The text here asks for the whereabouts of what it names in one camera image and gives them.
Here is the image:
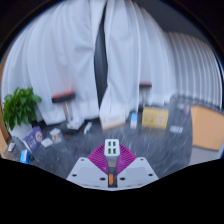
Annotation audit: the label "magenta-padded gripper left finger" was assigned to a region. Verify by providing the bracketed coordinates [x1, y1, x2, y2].
[65, 144, 111, 190]

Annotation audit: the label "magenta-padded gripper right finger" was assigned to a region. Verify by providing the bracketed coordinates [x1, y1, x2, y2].
[115, 144, 159, 190]

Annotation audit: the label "white block charger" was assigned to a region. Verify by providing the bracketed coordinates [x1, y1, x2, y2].
[104, 138, 121, 168]

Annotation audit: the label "small white tube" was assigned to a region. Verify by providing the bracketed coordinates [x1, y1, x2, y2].
[83, 121, 93, 135]

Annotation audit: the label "small clear packet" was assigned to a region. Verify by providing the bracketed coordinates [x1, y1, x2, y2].
[49, 127, 64, 144]

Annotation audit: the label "flat white packet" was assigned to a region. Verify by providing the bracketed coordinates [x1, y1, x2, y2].
[66, 117, 85, 130]

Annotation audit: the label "small white card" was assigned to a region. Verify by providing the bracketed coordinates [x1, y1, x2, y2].
[40, 137, 54, 148]

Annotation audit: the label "small blue and white box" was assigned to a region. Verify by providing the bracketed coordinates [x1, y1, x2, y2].
[129, 111, 139, 130]

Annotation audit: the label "yellow cardboard box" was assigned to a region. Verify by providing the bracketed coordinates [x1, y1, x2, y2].
[141, 106, 169, 130]

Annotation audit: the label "white sachet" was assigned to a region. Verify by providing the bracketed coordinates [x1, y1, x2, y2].
[169, 125, 184, 134]

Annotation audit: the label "purple box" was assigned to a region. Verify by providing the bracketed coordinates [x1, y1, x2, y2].
[22, 125, 44, 154]

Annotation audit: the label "small bright blue box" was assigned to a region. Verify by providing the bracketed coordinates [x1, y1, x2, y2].
[19, 149, 31, 164]

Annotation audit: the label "black stool with red rim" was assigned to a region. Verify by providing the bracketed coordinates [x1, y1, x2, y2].
[138, 82, 153, 111]
[51, 90, 84, 134]

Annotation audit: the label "small pale purple cup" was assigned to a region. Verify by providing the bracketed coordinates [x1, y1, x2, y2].
[182, 103, 191, 116]

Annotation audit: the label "small grey-white packet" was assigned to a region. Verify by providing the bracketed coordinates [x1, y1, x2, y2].
[7, 142, 17, 153]

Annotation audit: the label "green potted plant, white pot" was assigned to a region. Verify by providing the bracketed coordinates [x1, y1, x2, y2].
[1, 87, 43, 138]

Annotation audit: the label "white curtain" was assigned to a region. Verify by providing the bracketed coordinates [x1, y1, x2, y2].
[99, 0, 223, 117]
[1, 0, 108, 126]

